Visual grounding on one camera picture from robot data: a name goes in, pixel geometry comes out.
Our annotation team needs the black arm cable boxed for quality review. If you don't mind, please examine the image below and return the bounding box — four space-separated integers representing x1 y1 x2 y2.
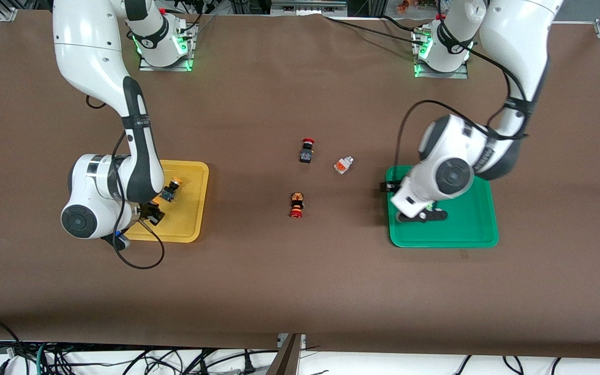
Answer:
394 16 531 180
85 94 166 271

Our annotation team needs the red push button black block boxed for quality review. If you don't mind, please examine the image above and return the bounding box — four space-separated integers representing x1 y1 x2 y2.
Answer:
299 137 316 165

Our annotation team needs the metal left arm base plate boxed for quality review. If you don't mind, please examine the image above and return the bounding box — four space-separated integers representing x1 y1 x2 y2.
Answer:
413 26 469 80

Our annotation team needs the aluminium frame rail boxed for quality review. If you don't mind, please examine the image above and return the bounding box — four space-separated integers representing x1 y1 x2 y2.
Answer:
271 0 348 17

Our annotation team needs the green floor cable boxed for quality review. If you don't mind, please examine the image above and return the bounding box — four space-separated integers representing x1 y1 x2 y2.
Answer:
35 341 51 375

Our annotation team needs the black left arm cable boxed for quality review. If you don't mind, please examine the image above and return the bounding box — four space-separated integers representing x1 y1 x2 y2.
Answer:
394 16 531 180

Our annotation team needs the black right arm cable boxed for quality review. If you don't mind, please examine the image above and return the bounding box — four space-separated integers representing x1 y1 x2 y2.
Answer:
85 94 166 271

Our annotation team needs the dark brown table beam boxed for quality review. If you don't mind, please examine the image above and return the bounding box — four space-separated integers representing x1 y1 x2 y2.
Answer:
266 333 307 375

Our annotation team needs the white switch orange base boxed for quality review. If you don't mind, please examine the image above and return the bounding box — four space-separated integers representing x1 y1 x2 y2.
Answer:
333 155 355 176

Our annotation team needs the black cable across cloth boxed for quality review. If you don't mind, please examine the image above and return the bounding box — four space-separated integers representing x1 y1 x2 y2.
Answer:
325 16 427 42

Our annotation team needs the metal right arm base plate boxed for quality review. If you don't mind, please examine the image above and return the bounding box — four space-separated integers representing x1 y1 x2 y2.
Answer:
139 21 197 72

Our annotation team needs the black right base cable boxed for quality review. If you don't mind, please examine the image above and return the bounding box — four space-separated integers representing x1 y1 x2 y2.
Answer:
175 0 218 40

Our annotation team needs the green plastic tray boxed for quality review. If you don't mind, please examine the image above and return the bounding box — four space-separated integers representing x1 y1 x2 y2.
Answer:
385 165 499 248

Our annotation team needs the red push button orange block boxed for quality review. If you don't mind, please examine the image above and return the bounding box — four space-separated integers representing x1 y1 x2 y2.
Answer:
289 192 306 219

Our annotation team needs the yellow plastic tray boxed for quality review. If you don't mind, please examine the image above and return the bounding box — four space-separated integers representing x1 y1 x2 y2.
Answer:
122 160 210 243

